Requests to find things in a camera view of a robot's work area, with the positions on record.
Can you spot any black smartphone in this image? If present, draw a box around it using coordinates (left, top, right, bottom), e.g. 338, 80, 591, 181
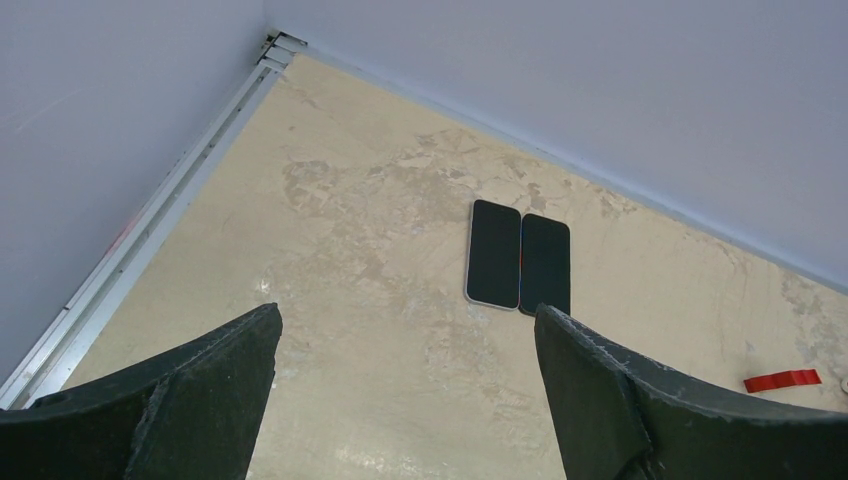
519, 213, 571, 316

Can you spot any red toy block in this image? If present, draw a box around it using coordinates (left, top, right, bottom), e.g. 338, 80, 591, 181
743, 369, 822, 393

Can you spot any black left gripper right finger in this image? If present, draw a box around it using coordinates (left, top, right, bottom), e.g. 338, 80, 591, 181
534, 305, 847, 479

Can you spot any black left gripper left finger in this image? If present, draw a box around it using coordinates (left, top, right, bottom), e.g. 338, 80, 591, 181
1, 303, 283, 479

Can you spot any silver edged smartphone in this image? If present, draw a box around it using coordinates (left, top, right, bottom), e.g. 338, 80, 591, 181
465, 199, 521, 310

